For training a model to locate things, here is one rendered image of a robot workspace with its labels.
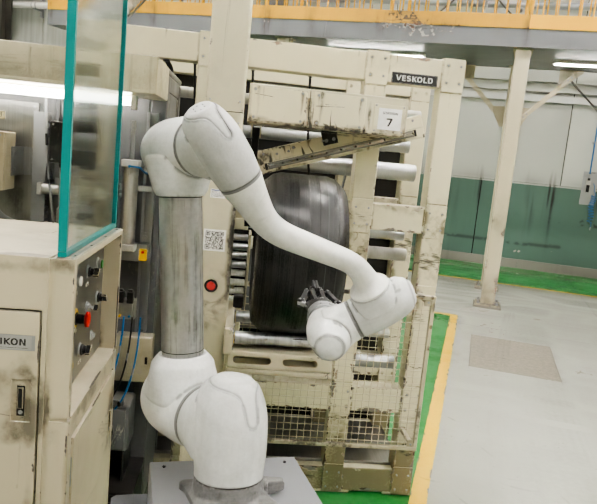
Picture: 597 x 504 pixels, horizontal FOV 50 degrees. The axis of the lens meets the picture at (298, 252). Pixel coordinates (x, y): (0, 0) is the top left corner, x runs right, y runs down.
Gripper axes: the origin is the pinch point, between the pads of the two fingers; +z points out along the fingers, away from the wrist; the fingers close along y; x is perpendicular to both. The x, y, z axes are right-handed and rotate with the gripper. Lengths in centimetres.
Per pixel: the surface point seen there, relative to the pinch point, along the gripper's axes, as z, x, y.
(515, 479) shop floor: 92, 128, -128
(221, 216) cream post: 33.3, -11.2, 30.5
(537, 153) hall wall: 849, 40, -454
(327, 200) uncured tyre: 24.1, -22.1, -3.7
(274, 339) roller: 20.2, 26.9, 9.0
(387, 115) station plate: 65, -48, -28
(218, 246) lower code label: 31.8, -0.9, 30.7
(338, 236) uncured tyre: 15.7, -12.5, -7.5
